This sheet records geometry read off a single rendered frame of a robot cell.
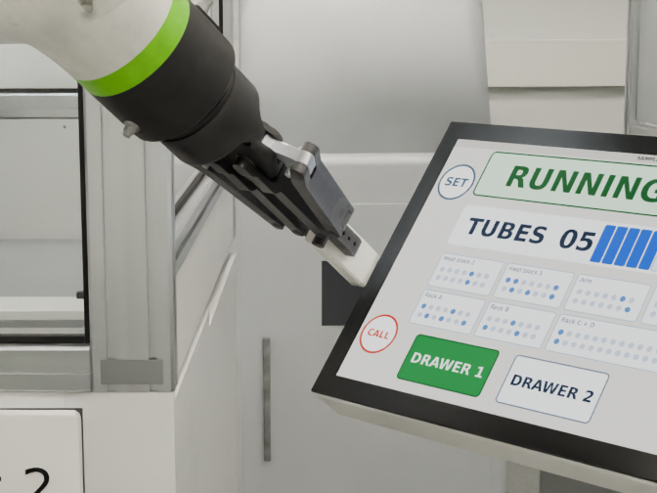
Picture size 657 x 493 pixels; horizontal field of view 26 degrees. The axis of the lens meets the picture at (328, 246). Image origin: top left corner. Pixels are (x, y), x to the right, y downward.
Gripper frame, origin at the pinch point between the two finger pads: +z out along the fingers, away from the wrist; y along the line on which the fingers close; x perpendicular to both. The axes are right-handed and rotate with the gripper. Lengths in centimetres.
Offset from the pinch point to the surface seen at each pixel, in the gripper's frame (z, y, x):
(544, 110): 244, 198, -181
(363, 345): 17.8, 10.1, 0.8
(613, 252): 18.0, -10.9, -12.4
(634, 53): 152, 102, -135
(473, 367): 17.8, -2.6, 0.6
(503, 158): 18.1, 4.9, -20.7
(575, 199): 18.1, -4.8, -17.2
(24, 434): 8.3, 35.6, 20.7
